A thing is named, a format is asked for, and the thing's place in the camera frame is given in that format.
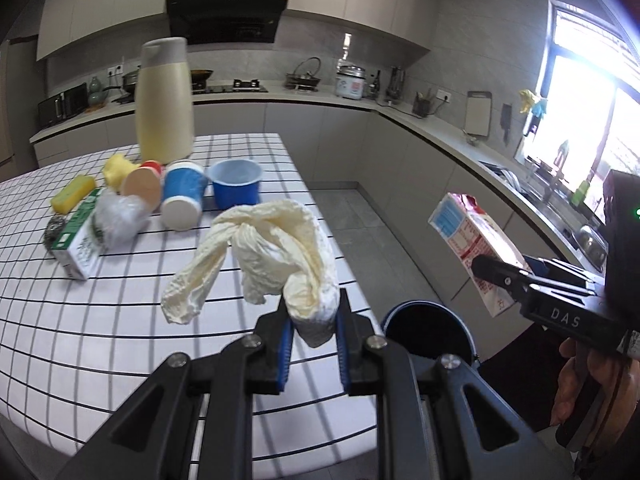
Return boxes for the crumpled clear plastic bag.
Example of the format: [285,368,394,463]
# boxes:
[92,191,149,251]

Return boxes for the black gas stove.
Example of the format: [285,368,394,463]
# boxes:
[194,80,269,95]

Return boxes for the black range hood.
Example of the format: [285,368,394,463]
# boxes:
[166,0,292,45]

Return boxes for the steel wool scrubber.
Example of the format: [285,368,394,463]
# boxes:
[42,214,71,253]

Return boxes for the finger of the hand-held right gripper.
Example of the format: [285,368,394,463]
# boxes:
[472,254,538,307]
[522,256,603,297]

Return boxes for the white checked tablecloth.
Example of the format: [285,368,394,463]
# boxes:
[0,132,386,466]

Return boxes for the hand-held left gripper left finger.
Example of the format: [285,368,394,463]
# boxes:
[55,305,293,480]

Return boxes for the white rice cooker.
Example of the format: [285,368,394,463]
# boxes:
[334,64,368,100]

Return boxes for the white cutting board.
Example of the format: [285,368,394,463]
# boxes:
[464,91,493,138]

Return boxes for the black microwave oven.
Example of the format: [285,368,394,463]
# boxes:
[37,83,88,129]

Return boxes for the kitchen window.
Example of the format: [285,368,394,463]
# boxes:
[520,0,640,231]

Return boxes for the dark utensil holder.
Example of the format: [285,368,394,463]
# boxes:
[412,90,436,117]

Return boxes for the metal knife holder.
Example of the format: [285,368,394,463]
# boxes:
[385,66,405,106]

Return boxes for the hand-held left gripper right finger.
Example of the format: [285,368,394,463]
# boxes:
[336,287,571,480]

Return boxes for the cream thermos jug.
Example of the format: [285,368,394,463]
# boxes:
[136,37,196,161]

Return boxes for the blue plastic bowl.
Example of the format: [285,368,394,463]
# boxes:
[207,159,264,209]

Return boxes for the cream paper towel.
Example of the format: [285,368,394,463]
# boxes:
[161,199,341,350]

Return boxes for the yellow cloth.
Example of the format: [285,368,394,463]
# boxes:
[102,154,142,193]

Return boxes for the grey kitchen counter cabinets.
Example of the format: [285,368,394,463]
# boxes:
[29,87,608,321]

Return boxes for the blue and white paper cup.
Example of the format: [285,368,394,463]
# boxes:
[160,160,209,231]

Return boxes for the red and white milk carton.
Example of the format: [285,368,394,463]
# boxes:
[428,192,532,318]

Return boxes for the person's right hand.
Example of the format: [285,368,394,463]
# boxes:
[550,335,640,457]

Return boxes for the green and white drink carton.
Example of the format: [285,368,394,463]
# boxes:
[50,187,108,281]

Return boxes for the metal faucet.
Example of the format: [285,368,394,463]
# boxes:
[542,160,566,201]

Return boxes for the yellow sponge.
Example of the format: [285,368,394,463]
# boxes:
[51,175,97,214]

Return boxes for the red paper cup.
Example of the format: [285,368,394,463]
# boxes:
[121,160,163,212]

